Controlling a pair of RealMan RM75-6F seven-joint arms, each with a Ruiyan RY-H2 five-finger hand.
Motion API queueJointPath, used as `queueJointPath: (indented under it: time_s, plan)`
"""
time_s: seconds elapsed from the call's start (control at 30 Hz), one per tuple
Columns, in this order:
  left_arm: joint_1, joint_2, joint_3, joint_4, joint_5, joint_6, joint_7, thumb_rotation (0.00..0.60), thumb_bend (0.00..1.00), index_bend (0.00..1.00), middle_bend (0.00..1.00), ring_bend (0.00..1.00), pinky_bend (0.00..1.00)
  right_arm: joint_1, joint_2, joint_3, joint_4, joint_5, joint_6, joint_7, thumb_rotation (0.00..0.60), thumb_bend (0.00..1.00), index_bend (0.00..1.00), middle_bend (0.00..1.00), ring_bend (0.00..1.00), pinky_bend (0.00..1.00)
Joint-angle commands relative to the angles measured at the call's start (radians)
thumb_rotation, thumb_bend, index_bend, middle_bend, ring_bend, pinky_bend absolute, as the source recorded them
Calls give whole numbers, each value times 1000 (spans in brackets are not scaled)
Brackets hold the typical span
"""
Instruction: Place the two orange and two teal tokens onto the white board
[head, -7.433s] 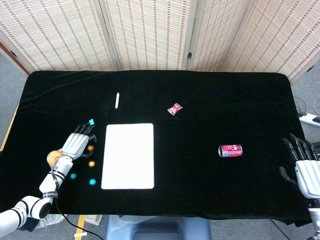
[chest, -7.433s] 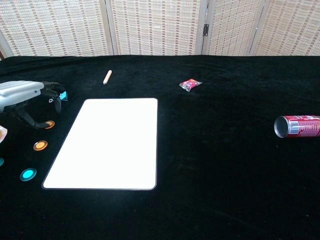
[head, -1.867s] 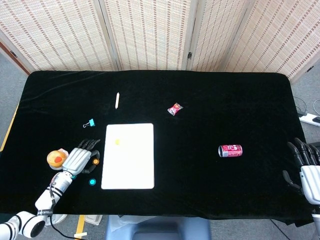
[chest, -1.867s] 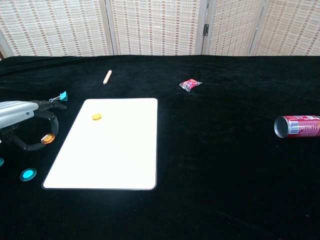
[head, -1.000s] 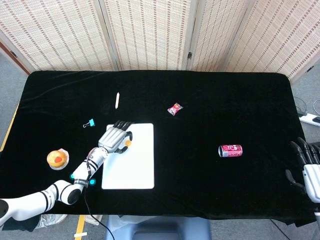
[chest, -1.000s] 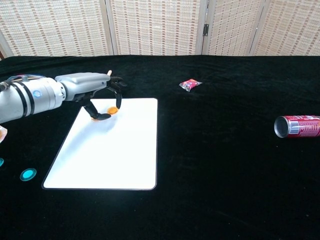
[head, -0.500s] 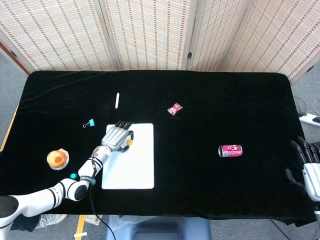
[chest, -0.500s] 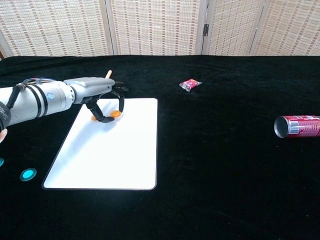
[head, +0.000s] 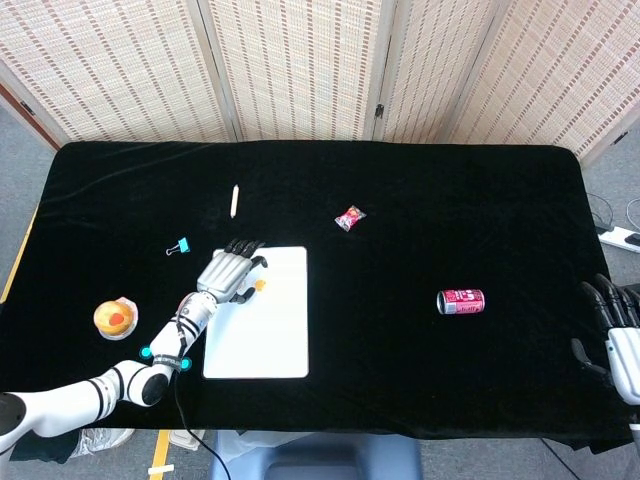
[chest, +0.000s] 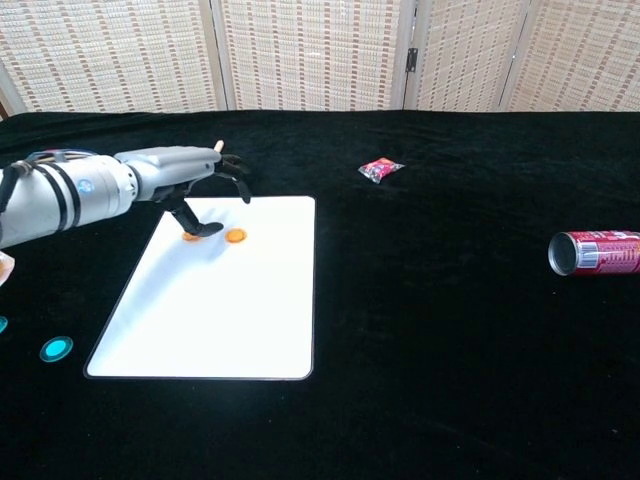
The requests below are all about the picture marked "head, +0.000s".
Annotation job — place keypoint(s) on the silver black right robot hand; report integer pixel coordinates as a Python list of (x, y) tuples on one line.
[(622, 350)]

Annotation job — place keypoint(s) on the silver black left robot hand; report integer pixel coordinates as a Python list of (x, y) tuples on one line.
[(225, 272)]

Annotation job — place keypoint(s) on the teal round magnet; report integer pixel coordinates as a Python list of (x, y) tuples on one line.
[(185, 364), (145, 352)]

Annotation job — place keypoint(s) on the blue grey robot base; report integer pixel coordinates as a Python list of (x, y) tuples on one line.
[(315, 457)]

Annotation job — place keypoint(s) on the white rectangular board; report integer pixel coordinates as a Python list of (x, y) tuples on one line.
[(270, 330)]

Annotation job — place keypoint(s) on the teal binder clip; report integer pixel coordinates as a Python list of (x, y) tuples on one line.
[(183, 245)]

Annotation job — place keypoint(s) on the white power strip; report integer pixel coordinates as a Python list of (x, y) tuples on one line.
[(620, 236)]

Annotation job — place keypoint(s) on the red candy packet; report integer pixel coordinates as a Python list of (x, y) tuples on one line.
[(350, 218)]

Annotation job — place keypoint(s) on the red soda can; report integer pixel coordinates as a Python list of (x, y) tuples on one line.
[(461, 301)]

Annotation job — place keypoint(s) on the white box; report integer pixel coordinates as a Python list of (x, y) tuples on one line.
[(185, 439)]

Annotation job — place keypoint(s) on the black velvet tablecloth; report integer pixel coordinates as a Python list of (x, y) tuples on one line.
[(400, 375)]

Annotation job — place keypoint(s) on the clear plastic bag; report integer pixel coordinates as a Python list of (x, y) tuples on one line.
[(102, 440)]

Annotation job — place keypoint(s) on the white tape strip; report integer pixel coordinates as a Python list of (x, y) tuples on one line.
[(161, 470)]

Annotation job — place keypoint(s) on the bamboo folding screen panel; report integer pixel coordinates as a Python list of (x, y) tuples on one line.
[(125, 65), (435, 65), (295, 65), (560, 65)]

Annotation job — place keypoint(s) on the black screen hinge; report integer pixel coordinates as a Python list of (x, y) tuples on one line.
[(379, 111)]

